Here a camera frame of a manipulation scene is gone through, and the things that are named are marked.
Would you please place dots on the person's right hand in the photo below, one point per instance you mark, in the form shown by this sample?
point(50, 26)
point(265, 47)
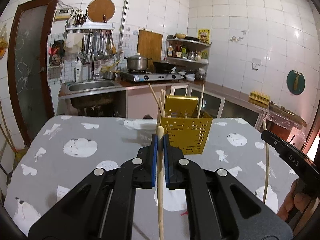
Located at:
point(287, 205)

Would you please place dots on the yellow wall poster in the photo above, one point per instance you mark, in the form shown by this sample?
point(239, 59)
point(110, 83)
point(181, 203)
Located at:
point(203, 36)

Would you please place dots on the round wooden cutting board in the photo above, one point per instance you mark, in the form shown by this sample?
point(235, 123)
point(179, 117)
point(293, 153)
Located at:
point(100, 10)

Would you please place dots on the small steel saucepan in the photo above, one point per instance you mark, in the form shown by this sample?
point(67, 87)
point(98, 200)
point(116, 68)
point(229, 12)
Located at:
point(109, 75)

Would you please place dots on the white soap bottle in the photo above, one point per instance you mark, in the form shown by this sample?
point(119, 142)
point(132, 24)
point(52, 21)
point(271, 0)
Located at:
point(78, 72)

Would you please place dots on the brown framed glass door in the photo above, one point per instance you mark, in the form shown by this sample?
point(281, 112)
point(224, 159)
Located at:
point(30, 80)

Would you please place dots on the steel gas stove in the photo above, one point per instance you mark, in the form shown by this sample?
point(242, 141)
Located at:
point(150, 77)

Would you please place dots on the hanging metal kitchen utensils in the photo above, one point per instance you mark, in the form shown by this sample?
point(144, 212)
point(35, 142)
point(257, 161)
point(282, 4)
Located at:
point(100, 45)

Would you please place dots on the chrome faucet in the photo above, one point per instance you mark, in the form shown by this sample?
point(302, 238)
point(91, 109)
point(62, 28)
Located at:
point(92, 65)

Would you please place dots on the yellow perforated utensil holder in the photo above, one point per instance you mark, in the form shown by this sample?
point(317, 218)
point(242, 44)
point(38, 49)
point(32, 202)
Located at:
point(185, 132)

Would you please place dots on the white hanging cloth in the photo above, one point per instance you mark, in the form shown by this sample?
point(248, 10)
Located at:
point(73, 42)

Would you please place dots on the red and black bag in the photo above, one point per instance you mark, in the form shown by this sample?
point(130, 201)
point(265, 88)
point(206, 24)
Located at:
point(57, 50)

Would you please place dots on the grey wall pipe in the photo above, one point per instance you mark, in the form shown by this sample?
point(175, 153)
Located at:
point(125, 10)

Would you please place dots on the corner shelf with bottles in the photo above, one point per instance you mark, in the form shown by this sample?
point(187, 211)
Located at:
point(187, 55)

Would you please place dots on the black wok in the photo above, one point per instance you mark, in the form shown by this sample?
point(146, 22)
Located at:
point(165, 66)

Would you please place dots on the rectangular wooden cutting board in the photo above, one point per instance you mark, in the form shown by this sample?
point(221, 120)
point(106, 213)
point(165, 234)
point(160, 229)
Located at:
point(150, 45)

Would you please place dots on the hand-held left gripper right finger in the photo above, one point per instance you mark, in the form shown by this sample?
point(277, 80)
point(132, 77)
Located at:
point(167, 165)

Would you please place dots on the white wall socket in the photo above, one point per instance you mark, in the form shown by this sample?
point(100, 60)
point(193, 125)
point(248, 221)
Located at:
point(256, 63)

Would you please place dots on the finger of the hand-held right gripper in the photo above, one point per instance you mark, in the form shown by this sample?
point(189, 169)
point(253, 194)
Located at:
point(287, 155)

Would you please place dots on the pink plastic sheet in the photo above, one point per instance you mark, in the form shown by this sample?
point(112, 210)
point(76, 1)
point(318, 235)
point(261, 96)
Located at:
point(282, 127)

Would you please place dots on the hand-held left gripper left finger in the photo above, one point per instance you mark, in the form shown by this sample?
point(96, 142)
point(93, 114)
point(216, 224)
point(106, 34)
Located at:
point(153, 165)

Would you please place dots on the white bowls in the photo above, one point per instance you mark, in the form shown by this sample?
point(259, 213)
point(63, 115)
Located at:
point(192, 76)

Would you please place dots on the grey printed tablecloth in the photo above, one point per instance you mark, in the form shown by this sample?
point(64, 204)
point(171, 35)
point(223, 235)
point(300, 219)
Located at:
point(75, 170)

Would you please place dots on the steel cooking pot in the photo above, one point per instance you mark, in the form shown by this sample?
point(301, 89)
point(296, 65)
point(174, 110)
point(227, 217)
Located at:
point(137, 62)

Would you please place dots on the steel sink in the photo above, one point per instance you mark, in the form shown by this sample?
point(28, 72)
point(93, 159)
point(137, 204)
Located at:
point(90, 85)

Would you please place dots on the white wall utensil rack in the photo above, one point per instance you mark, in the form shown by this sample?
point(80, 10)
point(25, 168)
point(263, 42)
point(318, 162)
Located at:
point(90, 27)

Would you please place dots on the yellow egg tray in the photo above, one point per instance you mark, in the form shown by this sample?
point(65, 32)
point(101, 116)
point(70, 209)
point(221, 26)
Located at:
point(260, 97)

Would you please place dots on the yellow hanging bag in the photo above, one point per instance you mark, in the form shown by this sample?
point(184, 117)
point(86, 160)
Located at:
point(3, 42)

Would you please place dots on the green round board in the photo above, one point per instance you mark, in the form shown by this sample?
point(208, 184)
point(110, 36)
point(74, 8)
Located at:
point(291, 82)

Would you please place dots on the thick wooden chopping board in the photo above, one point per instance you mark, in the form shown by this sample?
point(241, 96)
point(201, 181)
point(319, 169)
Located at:
point(287, 113)

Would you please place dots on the kitchen counter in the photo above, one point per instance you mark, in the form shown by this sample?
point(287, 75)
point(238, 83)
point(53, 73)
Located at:
point(225, 90)

